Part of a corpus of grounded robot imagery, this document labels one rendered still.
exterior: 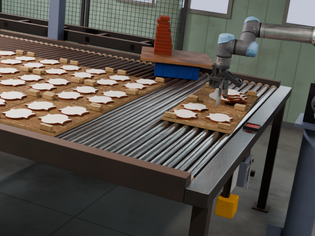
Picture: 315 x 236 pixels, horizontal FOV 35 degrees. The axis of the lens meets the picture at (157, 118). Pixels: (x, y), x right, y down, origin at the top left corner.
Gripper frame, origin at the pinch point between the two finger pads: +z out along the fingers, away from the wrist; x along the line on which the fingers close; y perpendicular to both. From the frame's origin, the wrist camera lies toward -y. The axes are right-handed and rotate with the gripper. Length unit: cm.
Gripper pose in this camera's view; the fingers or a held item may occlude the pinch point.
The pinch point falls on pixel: (221, 103)
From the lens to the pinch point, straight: 255.7
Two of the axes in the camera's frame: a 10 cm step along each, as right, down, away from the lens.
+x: -4.2, 3.1, -8.6
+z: -0.8, 9.3, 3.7
